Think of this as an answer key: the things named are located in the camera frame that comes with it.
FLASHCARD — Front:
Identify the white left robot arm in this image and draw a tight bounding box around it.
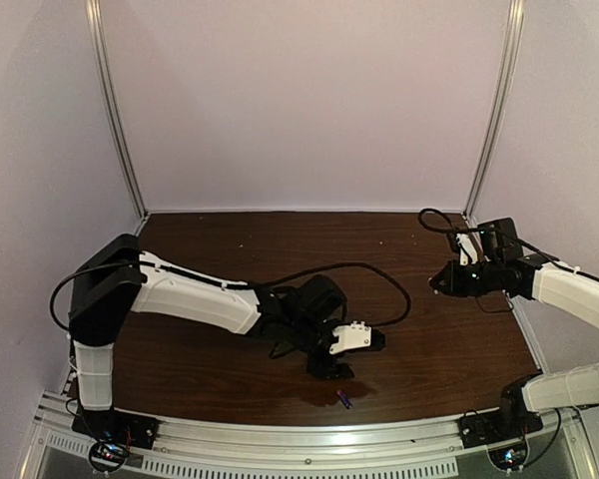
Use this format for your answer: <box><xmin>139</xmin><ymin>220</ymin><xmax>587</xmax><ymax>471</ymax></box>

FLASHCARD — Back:
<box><xmin>69</xmin><ymin>235</ymin><xmax>370</xmax><ymax>412</ymax></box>

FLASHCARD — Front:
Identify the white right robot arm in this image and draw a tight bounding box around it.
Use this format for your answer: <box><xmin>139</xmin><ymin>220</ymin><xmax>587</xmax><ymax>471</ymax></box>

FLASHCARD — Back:
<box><xmin>417</xmin><ymin>208</ymin><xmax>599</xmax><ymax>419</ymax></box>

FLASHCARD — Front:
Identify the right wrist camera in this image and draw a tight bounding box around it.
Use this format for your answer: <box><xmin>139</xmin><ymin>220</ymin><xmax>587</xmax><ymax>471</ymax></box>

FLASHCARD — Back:
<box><xmin>449</xmin><ymin>233</ymin><xmax>479</xmax><ymax>266</ymax></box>

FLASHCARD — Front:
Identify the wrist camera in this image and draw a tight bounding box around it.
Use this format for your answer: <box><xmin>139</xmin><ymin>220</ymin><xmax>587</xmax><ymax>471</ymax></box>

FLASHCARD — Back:
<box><xmin>449</xmin><ymin>233</ymin><xmax>479</xmax><ymax>266</ymax></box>
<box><xmin>328</xmin><ymin>322</ymin><xmax>385</xmax><ymax>355</ymax></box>

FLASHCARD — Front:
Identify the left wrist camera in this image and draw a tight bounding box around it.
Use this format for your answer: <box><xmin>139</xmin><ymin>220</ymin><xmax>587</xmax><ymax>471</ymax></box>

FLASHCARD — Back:
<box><xmin>328</xmin><ymin>322</ymin><xmax>385</xmax><ymax>355</ymax></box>

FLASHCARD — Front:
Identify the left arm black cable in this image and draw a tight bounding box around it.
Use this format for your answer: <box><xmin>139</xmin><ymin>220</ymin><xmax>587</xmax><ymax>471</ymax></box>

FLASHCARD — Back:
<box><xmin>49</xmin><ymin>258</ymin><xmax>412</xmax><ymax>333</ymax></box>

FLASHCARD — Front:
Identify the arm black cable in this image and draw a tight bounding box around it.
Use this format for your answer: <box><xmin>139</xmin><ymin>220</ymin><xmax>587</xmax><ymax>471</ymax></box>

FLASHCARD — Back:
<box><xmin>417</xmin><ymin>208</ymin><xmax>599</xmax><ymax>293</ymax></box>
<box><xmin>49</xmin><ymin>258</ymin><xmax>412</xmax><ymax>333</ymax></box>

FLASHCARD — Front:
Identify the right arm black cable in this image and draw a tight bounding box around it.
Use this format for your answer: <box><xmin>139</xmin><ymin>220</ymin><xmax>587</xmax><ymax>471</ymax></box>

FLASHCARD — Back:
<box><xmin>417</xmin><ymin>208</ymin><xmax>599</xmax><ymax>293</ymax></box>

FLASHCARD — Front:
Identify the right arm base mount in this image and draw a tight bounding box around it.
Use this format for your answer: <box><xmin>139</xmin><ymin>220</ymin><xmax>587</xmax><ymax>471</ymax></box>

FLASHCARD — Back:
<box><xmin>457</xmin><ymin>376</ymin><xmax>543</xmax><ymax>473</ymax></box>

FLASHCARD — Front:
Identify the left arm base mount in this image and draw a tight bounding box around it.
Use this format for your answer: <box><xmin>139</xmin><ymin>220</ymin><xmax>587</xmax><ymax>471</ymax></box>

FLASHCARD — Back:
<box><xmin>72</xmin><ymin>407</ymin><xmax>160</xmax><ymax>475</ymax></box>

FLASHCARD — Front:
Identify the right aluminium corner post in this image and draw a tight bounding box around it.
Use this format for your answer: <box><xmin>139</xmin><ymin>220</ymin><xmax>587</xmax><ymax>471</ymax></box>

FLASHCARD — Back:
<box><xmin>463</xmin><ymin>0</ymin><xmax>526</xmax><ymax>221</ymax></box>

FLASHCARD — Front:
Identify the aluminium corner post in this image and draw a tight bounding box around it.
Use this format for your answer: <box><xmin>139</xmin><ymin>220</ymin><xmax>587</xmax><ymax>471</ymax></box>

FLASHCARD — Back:
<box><xmin>463</xmin><ymin>0</ymin><xmax>526</xmax><ymax>221</ymax></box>
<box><xmin>85</xmin><ymin>0</ymin><xmax>148</xmax><ymax>221</ymax></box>

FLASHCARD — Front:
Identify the left aluminium corner post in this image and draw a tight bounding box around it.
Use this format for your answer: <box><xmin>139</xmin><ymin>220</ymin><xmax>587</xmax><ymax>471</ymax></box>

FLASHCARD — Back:
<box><xmin>85</xmin><ymin>0</ymin><xmax>148</xmax><ymax>221</ymax></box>

